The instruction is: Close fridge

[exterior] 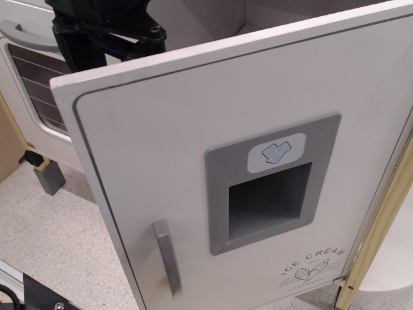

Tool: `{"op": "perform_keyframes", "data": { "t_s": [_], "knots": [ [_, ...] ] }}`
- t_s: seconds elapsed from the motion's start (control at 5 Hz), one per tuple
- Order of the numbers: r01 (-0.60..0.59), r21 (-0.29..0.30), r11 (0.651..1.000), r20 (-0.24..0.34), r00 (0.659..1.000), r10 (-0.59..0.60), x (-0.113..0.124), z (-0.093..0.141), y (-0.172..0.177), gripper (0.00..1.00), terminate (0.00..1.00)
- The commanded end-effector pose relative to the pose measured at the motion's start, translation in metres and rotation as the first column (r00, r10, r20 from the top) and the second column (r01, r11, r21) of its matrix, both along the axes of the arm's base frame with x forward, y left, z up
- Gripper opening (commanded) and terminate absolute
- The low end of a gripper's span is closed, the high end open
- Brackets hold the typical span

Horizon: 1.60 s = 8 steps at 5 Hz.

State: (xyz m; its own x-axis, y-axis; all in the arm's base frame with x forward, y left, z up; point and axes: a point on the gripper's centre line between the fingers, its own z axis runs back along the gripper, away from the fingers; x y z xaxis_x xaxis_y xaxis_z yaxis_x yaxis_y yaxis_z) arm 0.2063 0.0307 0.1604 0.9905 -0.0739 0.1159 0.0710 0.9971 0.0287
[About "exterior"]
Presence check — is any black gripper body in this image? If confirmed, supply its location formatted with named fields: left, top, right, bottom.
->
left=46, top=0, right=166, bottom=44

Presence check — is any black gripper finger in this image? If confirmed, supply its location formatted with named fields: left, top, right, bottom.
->
left=122, top=39, right=165, bottom=60
left=53, top=28, right=106, bottom=73

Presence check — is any white toy fridge door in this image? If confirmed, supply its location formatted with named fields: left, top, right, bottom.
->
left=51, top=1, right=412, bottom=309

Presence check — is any white toy oven door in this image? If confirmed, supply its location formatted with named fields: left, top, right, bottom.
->
left=1, top=1, right=82, bottom=171

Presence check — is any brown cardboard panel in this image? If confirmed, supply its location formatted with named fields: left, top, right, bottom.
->
left=1, top=94, right=25, bottom=182

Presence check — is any grey ice dispenser panel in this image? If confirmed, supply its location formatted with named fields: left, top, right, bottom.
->
left=205, top=112, right=341, bottom=256

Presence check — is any white round object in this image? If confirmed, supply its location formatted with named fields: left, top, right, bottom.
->
left=359, top=240, right=412, bottom=293

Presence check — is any grey oven door handle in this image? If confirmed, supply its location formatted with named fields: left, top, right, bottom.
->
left=1, top=20, right=60, bottom=53

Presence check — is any grey fridge door handle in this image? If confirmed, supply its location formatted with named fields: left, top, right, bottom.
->
left=152, top=219, right=183, bottom=300

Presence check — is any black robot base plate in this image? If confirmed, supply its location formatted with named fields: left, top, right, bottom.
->
left=1, top=274, right=79, bottom=309

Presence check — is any beige wooden corner post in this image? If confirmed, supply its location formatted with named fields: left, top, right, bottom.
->
left=335, top=137, right=412, bottom=309

